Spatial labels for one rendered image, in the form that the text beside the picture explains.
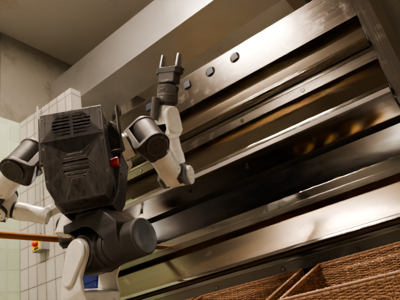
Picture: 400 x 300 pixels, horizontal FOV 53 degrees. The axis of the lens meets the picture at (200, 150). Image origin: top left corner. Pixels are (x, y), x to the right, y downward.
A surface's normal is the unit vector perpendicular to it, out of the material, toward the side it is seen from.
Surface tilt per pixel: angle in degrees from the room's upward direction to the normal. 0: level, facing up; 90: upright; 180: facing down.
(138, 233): 90
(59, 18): 180
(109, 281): 90
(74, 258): 90
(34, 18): 180
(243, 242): 70
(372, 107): 171
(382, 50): 90
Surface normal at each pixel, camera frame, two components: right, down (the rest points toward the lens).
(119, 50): -0.60, -0.23
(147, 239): 0.80, -0.39
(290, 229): -0.60, -0.54
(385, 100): 0.10, 0.84
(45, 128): -0.01, -0.42
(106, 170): 0.02, -0.18
